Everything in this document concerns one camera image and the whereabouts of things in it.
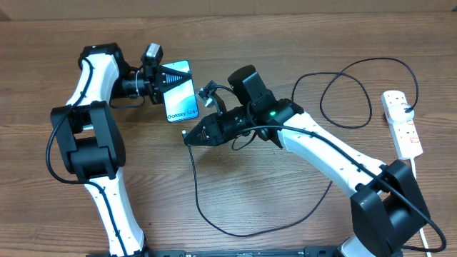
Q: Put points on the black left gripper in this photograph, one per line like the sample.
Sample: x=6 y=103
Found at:
x=156 y=78

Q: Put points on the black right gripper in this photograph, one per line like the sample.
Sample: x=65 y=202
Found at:
x=216 y=134

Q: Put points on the blue Galaxy smartphone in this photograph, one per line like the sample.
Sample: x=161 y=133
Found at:
x=180 y=103

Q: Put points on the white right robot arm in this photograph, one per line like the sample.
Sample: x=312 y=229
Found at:
x=387 y=206

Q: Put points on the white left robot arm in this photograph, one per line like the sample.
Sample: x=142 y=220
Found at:
x=90 y=142

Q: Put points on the white charger plug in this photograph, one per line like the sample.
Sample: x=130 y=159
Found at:
x=399 y=113

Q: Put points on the white power strip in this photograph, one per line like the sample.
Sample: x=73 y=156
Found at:
x=404 y=135

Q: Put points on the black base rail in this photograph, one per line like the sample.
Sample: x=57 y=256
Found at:
x=309 y=251

